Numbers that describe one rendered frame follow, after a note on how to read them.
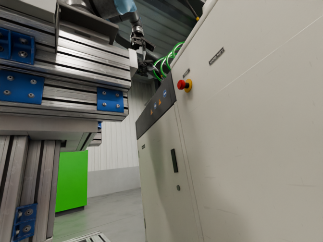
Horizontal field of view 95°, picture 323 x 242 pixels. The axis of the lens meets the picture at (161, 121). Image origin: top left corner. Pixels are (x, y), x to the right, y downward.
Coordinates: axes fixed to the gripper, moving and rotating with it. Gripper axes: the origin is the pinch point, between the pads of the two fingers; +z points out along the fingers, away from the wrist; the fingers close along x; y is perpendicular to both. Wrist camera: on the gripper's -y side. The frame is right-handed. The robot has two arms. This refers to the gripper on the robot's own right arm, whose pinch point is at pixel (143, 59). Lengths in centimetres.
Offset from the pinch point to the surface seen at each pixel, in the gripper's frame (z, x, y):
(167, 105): 40.8, 15.1, -3.1
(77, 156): 7, -326, 64
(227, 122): 61, 45, -3
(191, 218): 88, 17, -3
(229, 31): 39, 54, -3
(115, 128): -175, -677, -70
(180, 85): 42, 33, 1
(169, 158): 65, 8, -3
